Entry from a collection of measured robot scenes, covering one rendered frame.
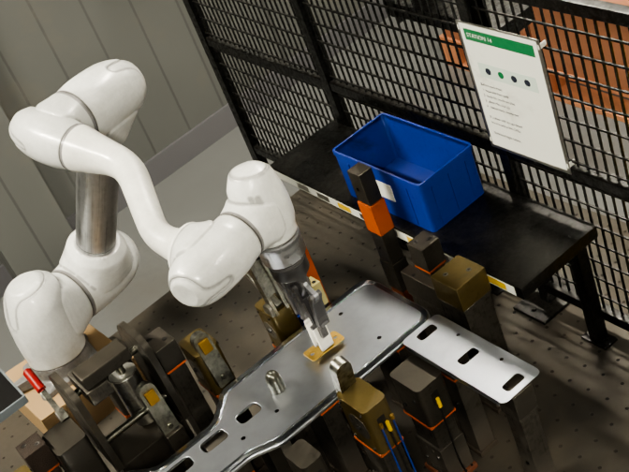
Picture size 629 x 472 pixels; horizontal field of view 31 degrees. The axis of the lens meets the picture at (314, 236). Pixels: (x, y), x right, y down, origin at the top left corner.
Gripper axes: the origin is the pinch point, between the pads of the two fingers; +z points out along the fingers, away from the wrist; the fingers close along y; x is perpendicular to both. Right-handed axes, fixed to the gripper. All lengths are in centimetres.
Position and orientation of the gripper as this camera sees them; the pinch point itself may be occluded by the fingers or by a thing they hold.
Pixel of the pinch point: (318, 331)
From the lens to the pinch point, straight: 226.3
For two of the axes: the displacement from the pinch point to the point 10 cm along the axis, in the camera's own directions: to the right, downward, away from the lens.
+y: 5.8, 3.2, -7.5
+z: 3.2, 7.6, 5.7
